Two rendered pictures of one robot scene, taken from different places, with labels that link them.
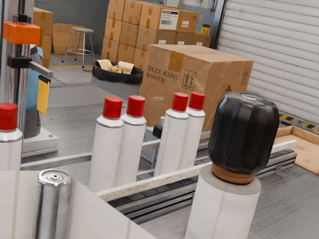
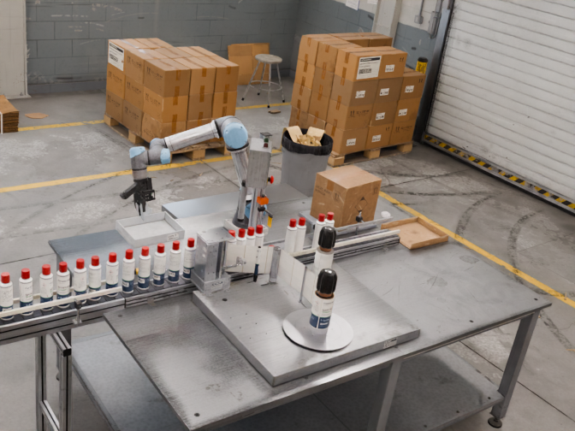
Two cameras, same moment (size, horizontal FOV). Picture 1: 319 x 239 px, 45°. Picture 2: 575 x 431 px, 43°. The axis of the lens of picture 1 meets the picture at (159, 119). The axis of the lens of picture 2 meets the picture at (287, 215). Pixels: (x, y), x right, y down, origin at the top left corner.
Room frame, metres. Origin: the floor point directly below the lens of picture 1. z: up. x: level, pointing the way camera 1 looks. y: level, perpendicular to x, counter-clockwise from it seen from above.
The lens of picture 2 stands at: (-2.57, -0.35, 2.66)
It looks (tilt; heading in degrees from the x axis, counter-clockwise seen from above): 25 degrees down; 8
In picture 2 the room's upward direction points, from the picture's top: 9 degrees clockwise
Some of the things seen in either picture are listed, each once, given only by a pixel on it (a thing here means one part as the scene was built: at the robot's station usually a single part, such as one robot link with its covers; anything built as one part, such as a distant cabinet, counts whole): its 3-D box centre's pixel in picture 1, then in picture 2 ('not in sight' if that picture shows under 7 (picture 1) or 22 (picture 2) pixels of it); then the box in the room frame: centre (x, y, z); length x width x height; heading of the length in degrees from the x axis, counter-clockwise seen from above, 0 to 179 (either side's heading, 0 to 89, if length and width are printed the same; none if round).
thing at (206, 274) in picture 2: not in sight; (212, 260); (0.25, 0.37, 1.01); 0.14 x 0.13 x 0.26; 137
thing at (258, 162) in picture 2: not in sight; (258, 162); (0.60, 0.28, 1.38); 0.17 x 0.10 x 0.19; 12
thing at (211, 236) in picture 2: not in sight; (215, 235); (0.24, 0.37, 1.14); 0.14 x 0.11 x 0.01; 137
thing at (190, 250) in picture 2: not in sight; (189, 258); (0.26, 0.48, 0.98); 0.05 x 0.05 x 0.20
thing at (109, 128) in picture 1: (106, 149); (290, 238); (0.68, 0.09, 0.98); 0.05 x 0.05 x 0.20
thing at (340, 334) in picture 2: not in sight; (317, 329); (0.08, -0.17, 0.89); 0.31 x 0.31 x 0.01
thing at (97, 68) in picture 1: (116, 89); (305, 157); (3.29, 0.42, 0.43); 0.44 x 0.43 x 0.39; 49
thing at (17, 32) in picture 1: (23, 116); (263, 227); (0.61, 0.22, 1.05); 0.10 x 0.04 x 0.33; 47
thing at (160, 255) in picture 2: not in sight; (159, 264); (0.15, 0.58, 0.98); 0.05 x 0.05 x 0.20
